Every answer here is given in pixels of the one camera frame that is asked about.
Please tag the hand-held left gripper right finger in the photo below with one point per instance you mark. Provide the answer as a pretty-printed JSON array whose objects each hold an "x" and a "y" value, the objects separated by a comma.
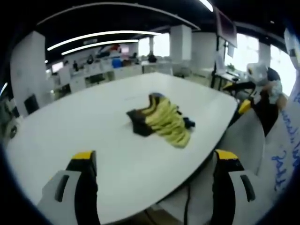
[{"x": 232, "y": 194}]

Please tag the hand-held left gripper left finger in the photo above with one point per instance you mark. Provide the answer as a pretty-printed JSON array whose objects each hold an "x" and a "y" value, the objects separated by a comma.
[{"x": 70, "y": 199}]

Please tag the yellow brown striped garment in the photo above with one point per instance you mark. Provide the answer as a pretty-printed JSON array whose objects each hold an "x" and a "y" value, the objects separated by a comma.
[{"x": 164, "y": 119}]

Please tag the white cloth with blue print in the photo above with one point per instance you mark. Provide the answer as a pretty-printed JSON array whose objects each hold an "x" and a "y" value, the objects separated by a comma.
[{"x": 284, "y": 150}]

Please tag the yellow black office chair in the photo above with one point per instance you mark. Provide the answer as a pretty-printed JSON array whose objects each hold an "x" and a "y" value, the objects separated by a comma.
[
  {"x": 243, "y": 105},
  {"x": 239, "y": 86}
]

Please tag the row of white desks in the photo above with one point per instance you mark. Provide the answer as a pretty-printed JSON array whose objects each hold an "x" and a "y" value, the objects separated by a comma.
[{"x": 110, "y": 73}]

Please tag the blue bin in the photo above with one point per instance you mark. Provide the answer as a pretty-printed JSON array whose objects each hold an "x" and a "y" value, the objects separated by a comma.
[{"x": 116, "y": 62}]

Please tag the long ceiling light strip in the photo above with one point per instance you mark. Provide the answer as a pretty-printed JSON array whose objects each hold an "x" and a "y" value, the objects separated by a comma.
[{"x": 98, "y": 36}]

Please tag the wall-mounted dark screen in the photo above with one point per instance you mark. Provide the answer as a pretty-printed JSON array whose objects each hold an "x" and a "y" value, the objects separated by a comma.
[{"x": 226, "y": 27}]

